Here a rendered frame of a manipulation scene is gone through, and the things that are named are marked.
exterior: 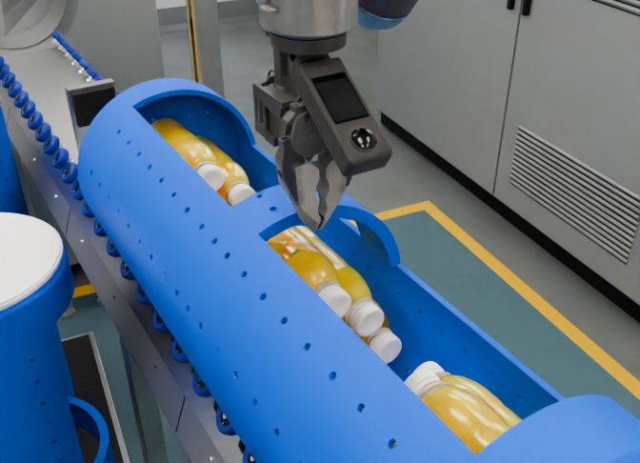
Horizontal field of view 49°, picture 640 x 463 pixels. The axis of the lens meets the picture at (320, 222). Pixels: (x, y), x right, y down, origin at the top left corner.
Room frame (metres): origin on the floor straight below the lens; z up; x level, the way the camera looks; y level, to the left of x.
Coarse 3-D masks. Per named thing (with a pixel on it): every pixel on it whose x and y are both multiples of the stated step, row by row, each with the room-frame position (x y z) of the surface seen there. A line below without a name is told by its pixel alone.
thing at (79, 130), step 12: (84, 84) 1.43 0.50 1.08; (96, 84) 1.43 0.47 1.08; (108, 84) 1.44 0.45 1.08; (72, 96) 1.39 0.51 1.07; (84, 96) 1.40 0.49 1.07; (96, 96) 1.41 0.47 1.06; (108, 96) 1.42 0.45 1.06; (72, 108) 1.40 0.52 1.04; (84, 108) 1.39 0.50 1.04; (96, 108) 1.41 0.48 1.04; (72, 120) 1.40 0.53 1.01; (84, 120) 1.39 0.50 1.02; (84, 132) 1.40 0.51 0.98
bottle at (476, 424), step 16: (432, 384) 0.47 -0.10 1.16; (432, 400) 0.45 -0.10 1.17; (448, 400) 0.44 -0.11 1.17; (464, 400) 0.44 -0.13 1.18; (480, 400) 0.44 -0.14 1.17; (448, 416) 0.42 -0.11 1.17; (464, 416) 0.42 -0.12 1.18; (480, 416) 0.42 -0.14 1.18; (496, 416) 0.42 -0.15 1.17; (464, 432) 0.41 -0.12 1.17; (480, 432) 0.41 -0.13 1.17; (496, 432) 0.40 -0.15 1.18; (480, 448) 0.39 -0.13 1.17
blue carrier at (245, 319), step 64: (128, 128) 0.93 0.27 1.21; (192, 128) 1.08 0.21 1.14; (128, 192) 0.82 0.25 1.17; (192, 192) 0.74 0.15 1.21; (256, 192) 0.70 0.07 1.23; (128, 256) 0.78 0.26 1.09; (192, 256) 0.65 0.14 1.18; (256, 256) 0.60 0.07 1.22; (384, 256) 0.73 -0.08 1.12; (192, 320) 0.60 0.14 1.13; (256, 320) 0.53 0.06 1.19; (320, 320) 0.50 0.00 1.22; (448, 320) 0.64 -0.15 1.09; (256, 384) 0.48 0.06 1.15; (320, 384) 0.44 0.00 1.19; (384, 384) 0.42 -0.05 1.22; (512, 384) 0.55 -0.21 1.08; (256, 448) 0.46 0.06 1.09; (320, 448) 0.40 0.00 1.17; (384, 448) 0.37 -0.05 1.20; (448, 448) 0.35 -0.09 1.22; (512, 448) 0.34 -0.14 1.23; (576, 448) 0.34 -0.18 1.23
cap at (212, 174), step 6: (204, 168) 0.90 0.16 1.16; (210, 168) 0.89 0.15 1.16; (216, 168) 0.90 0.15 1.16; (204, 174) 0.89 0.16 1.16; (210, 174) 0.89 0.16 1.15; (216, 174) 0.90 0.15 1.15; (222, 174) 0.90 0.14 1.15; (210, 180) 0.89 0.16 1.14; (216, 180) 0.90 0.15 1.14; (222, 180) 0.90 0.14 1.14; (210, 186) 0.89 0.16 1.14; (216, 186) 0.90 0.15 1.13
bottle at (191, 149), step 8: (160, 120) 1.04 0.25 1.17; (168, 120) 1.04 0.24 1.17; (160, 128) 1.02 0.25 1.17; (168, 128) 1.01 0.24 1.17; (176, 128) 1.01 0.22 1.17; (184, 128) 1.02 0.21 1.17; (168, 136) 0.98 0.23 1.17; (176, 136) 0.98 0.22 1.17; (184, 136) 0.97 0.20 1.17; (192, 136) 0.98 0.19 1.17; (176, 144) 0.95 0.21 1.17; (184, 144) 0.95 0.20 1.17; (192, 144) 0.95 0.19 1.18; (200, 144) 0.95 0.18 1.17; (184, 152) 0.93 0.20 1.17; (192, 152) 0.93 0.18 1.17; (200, 152) 0.93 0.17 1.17; (208, 152) 0.93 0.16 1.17; (192, 160) 0.91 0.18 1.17; (200, 160) 0.92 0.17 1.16; (208, 160) 0.92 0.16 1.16; (216, 160) 0.94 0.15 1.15
